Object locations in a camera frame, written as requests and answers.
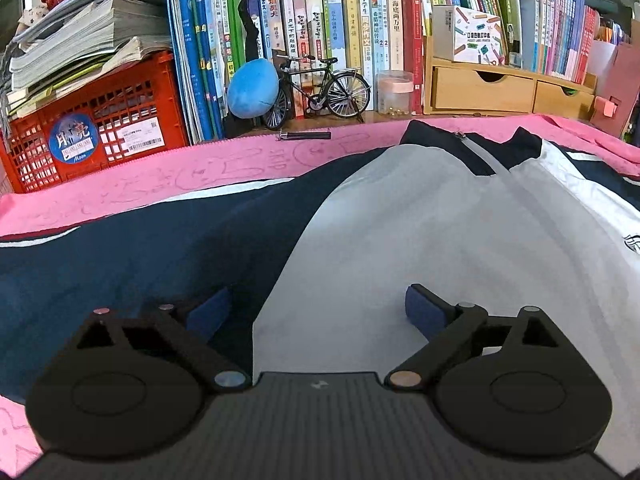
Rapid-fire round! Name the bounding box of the navy and white jacket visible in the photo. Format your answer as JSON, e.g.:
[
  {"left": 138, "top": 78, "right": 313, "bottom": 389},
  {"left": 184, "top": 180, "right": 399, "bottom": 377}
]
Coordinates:
[{"left": 1, "top": 122, "right": 639, "bottom": 472}]

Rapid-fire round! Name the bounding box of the red plastic crate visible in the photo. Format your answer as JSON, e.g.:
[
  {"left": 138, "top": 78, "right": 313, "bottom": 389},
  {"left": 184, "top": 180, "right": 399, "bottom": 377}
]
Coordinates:
[{"left": 1, "top": 51, "right": 189, "bottom": 193}]

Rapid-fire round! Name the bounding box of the pink cardboard box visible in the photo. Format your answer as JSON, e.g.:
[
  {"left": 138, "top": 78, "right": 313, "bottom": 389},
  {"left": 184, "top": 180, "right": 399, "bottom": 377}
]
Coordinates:
[{"left": 590, "top": 44, "right": 639, "bottom": 139}]

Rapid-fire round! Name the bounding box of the wooden drawer organizer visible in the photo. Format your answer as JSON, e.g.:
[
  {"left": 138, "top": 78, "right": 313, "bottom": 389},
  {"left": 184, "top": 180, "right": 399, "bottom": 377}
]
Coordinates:
[{"left": 423, "top": 37, "right": 594, "bottom": 119}]

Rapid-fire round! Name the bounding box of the clear jar with pink lid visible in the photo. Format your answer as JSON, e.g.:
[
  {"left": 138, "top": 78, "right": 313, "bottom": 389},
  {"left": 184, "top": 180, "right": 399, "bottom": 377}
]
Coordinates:
[{"left": 375, "top": 70, "right": 413, "bottom": 116}]

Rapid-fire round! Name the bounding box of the blue plush ball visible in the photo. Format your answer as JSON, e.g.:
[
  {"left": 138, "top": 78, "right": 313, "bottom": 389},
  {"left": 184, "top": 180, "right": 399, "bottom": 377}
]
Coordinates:
[{"left": 228, "top": 58, "right": 279, "bottom": 119}]

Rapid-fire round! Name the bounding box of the miniature black bicycle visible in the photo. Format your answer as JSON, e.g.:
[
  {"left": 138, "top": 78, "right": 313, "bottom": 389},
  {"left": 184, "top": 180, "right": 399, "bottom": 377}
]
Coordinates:
[{"left": 260, "top": 54, "right": 371, "bottom": 131}]

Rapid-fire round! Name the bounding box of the white patterned box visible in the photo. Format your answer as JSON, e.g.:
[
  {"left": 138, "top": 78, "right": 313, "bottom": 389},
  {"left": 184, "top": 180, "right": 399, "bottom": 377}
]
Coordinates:
[{"left": 432, "top": 6, "right": 506, "bottom": 66}]

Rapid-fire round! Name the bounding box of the stack of papers and booklets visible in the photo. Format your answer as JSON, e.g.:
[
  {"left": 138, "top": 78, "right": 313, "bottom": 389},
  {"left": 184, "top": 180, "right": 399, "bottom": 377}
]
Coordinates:
[{"left": 1, "top": 0, "right": 170, "bottom": 122}]

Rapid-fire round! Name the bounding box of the row of upright books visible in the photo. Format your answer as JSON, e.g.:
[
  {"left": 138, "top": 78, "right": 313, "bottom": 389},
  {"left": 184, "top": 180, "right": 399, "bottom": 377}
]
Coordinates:
[{"left": 162, "top": 0, "right": 632, "bottom": 142}]

